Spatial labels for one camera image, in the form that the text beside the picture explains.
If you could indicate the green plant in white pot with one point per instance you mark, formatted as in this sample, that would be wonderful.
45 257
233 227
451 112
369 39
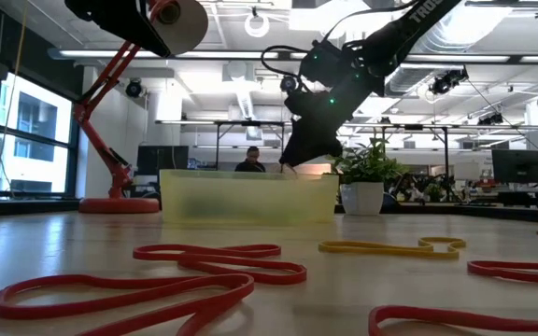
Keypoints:
362 198

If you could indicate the yellow translucent plastic bin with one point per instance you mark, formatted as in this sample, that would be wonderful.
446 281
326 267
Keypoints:
250 200

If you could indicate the red desk lamp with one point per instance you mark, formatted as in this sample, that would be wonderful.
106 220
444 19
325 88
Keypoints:
119 205

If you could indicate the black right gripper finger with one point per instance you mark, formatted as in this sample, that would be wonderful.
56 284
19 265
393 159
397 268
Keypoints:
304 144
335 144

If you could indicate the long fluorescent light strip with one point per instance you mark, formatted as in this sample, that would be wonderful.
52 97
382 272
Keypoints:
110 53
460 59

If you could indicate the round black speaker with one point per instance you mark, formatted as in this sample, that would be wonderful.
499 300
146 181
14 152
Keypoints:
133 88
288 84

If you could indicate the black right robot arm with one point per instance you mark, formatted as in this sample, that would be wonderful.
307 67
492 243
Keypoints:
414 21

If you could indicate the black computer monitor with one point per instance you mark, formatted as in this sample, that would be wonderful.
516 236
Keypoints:
516 165
161 158

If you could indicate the silver ventilation duct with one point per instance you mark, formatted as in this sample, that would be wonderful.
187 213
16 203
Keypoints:
451 37

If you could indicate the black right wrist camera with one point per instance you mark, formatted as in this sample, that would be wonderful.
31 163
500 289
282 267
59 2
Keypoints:
320 65

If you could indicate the person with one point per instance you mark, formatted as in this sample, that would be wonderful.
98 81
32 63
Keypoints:
250 165

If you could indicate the black workstation frame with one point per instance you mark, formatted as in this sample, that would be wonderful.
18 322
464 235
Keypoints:
250 123
414 126

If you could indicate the black hanging camera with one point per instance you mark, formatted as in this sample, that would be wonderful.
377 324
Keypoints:
491 119
446 83

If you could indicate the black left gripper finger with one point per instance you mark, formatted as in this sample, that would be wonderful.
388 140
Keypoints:
115 21

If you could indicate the yellow rubber band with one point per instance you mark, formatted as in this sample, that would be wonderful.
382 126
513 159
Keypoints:
353 247

